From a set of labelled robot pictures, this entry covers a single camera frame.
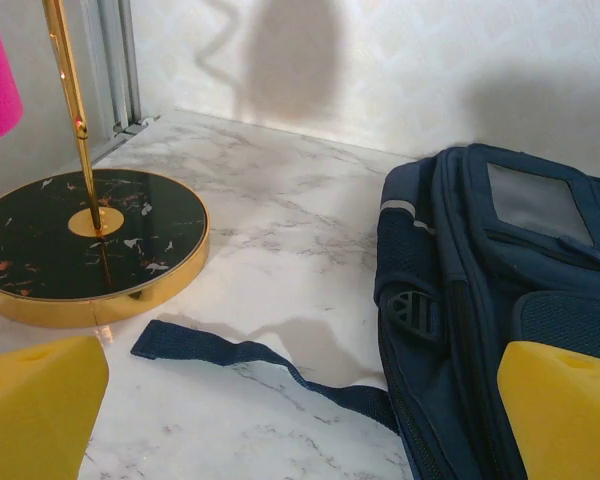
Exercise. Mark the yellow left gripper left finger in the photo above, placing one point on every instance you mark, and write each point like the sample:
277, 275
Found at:
35, 410

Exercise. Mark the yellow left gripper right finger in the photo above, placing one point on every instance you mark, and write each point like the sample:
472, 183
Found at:
565, 420

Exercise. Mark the navy blue student backpack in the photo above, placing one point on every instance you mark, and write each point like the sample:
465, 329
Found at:
480, 260

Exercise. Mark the gold cup stand black base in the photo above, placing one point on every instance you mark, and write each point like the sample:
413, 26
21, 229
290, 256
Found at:
80, 240

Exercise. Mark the aluminium frame post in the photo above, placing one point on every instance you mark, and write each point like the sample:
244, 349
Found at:
115, 65

